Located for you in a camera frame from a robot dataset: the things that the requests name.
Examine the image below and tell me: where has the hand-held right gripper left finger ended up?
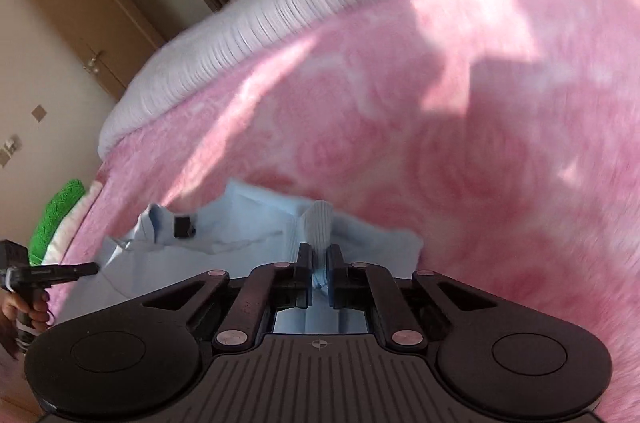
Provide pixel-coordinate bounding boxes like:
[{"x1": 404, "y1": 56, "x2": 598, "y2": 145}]
[{"x1": 140, "y1": 243, "x2": 313, "y2": 350}]

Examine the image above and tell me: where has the person's left forearm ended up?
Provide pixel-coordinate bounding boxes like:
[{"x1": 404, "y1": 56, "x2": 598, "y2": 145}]
[{"x1": 0, "y1": 315, "x2": 22, "y2": 360}]

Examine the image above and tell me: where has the wooden door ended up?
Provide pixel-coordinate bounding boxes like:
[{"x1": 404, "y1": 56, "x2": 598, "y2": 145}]
[{"x1": 15, "y1": 0, "x2": 166, "y2": 101}]

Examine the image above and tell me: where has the person's left hand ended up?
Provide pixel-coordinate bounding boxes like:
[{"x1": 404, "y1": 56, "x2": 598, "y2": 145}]
[{"x1": 0, "y1": 290, "x2": 52, "y2": 335}]

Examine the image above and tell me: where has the light blue sweatshirt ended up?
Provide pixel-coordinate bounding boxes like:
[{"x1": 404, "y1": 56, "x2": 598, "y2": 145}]
[{"x1": 47, "y1": 180, "x2": 426, "y2": 335}]

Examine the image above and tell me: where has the green knitted cloth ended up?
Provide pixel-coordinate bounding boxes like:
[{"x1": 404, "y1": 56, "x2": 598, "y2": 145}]
[{"x1": 27, "y1": 179, "x2": 86, "y2": 265}]

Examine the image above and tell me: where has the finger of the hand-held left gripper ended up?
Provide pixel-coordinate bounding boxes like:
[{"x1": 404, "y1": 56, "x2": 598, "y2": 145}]
[{"x1": 30, "y1": 262, "x2": 99, "y2": 288}]

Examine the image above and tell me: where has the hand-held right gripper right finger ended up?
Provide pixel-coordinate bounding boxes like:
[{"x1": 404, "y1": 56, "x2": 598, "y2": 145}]
[{"x1": 325, "y1": 244, "x2": 501, "y2": 350}]

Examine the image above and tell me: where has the pink floral blanket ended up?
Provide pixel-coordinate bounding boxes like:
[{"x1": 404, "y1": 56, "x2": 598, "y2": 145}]
[{"x1": 50, "y1": 0, "x2": 640, "y2": 423}]

